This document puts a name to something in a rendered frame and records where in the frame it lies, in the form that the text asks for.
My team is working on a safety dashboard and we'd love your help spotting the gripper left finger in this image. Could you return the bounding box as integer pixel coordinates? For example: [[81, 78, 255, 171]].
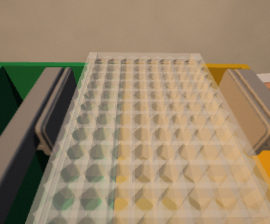
[[0, 67, 77, 224]]

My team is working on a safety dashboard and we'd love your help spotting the green open bin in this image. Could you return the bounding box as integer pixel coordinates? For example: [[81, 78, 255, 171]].
[[0, 62, 85, 224]]

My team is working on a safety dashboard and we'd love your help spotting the yellow bin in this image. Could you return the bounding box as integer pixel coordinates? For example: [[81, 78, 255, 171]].
[[206, 64, 270, 178]]

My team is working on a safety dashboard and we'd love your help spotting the clear well plate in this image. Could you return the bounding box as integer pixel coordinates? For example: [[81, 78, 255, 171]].
[[25, 52, 270, 224]]

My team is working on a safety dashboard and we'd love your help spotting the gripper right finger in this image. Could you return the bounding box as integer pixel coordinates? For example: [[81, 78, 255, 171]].
[[218, 69, 270, 155]]

